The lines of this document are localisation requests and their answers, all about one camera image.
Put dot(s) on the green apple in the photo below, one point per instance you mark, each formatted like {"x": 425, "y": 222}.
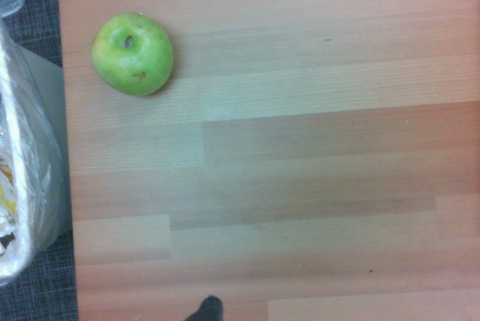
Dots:
{"x": 132, "y": 54}

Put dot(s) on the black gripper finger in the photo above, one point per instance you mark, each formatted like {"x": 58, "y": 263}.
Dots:
{"x": 210, "y": 309}

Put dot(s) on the crumpled wrappers trash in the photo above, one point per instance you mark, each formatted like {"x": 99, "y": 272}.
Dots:
{"x": 6, "y": 201}

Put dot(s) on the clear plastic bin liner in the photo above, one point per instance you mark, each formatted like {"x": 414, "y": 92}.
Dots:
{"x": 26, "y": 141}

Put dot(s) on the white plastic trash bin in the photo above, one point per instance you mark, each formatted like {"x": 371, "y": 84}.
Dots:
{"x": 50, "y": 84}

